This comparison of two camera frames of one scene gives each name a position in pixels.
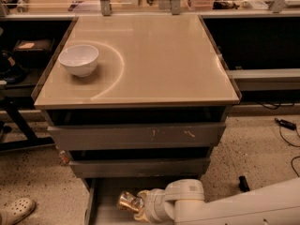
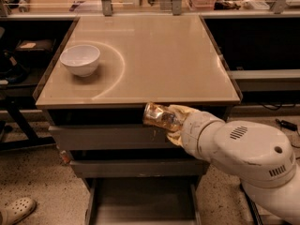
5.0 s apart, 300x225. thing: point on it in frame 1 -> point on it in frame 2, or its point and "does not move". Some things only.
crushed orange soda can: x=127 y=201 -> x=161 y=116
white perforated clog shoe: x=16 y=211 does not move
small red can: x=65 y=157 does not move
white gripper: x=152 y=202 -> x=191 y=132
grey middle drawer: x=141 y=168 does not move
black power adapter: x=286 y=124 does not move
